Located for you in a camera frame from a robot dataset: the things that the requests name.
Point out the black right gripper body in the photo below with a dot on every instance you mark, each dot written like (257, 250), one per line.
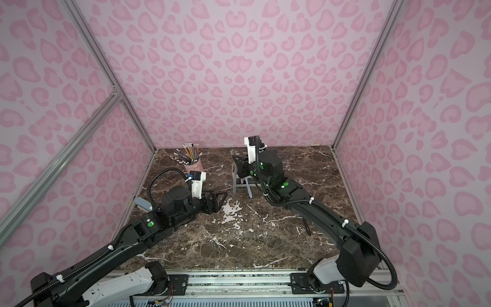
(243, 169)

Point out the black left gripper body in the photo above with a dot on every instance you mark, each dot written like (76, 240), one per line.
(206, 203)

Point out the cream toothbrush holder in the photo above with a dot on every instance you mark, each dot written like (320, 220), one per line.
(240, 183)

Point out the grey blue toothbrush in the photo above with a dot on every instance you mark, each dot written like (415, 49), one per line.
(248, 189)

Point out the black toothbrush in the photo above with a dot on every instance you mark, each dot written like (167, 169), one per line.
(307, 228)

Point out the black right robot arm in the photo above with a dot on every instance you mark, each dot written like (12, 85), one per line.
(360, 260)

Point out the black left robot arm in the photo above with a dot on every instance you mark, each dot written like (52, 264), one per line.
(76, 285)

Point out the pink pencil cup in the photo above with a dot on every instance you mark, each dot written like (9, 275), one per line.
(197, 166)

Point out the coloured pencils bunch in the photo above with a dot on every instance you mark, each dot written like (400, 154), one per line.
(188, 154)

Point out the grey blue box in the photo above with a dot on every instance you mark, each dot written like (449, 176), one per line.
(143, 204)

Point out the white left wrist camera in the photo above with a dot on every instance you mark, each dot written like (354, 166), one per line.
(196, 180)

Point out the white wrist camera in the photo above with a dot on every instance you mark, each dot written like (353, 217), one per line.
(254, 145)
(196, 180)

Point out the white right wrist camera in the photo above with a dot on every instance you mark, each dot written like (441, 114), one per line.
(254, 145)

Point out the aluminium frame rail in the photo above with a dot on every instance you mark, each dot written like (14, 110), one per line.
(238, 287)

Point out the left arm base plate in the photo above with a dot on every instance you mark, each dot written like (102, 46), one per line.
(171, 284)

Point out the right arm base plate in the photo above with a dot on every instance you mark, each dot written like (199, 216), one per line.
(303, 283)

